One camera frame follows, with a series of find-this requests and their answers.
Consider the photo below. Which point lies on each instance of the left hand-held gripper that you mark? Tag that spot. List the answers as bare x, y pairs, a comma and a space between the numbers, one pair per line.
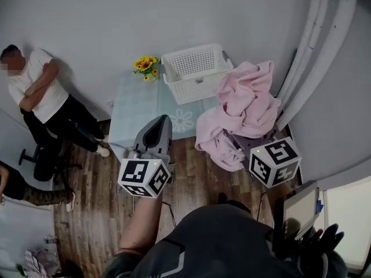
139, 174

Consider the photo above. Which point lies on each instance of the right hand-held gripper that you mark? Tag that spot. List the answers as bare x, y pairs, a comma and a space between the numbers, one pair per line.
275, 161

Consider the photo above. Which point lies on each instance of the pink towel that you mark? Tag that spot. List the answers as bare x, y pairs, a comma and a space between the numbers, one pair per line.
249, 103

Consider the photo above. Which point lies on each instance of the white plastic laundry basket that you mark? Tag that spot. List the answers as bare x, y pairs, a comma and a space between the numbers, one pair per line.
191, 68

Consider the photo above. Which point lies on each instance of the person's left forearm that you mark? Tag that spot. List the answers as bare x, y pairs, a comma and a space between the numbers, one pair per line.
143, 224

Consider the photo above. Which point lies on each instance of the light blue floral tablecloth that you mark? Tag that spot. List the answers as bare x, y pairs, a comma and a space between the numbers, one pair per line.
136, 106

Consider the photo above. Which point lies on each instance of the person's shoe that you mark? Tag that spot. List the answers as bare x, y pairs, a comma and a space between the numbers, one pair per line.
224, 198

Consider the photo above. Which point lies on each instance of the yellow sunflower bouquet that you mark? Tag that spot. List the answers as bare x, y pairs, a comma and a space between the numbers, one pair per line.
145, 65

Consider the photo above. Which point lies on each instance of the black chest-mounted monitor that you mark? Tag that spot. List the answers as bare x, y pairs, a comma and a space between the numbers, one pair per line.
298, 210

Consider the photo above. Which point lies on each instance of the black thin rod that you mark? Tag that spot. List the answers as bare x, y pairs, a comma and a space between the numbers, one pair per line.
293, 62

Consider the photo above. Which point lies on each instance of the person's torso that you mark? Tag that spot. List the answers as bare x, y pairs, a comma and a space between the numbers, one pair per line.
220, 242

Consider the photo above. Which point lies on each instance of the black office chair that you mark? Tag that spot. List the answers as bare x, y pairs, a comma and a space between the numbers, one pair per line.
46, 161

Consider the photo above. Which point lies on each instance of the thick white pipe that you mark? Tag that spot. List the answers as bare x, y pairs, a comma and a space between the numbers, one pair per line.
327, 39

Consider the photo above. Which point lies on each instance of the thin white pipe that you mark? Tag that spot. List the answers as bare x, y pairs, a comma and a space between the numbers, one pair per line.
311, 25

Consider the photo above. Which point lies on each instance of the small silver can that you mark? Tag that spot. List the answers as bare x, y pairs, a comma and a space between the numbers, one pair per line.
50, 239

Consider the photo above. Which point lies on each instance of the black round stand base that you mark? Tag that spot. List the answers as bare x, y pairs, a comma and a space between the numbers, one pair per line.
72, 269

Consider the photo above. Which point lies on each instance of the white side table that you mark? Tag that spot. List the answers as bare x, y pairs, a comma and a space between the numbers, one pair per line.
17, 236

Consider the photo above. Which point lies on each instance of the pink checked bag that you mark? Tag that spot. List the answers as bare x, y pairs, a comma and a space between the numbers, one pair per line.
36, 263

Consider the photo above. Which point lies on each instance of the small green plant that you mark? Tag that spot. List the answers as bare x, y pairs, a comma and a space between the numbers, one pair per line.
19, 268

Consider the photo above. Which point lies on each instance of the white wall socket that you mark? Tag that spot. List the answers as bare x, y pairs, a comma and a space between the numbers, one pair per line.
110, 103

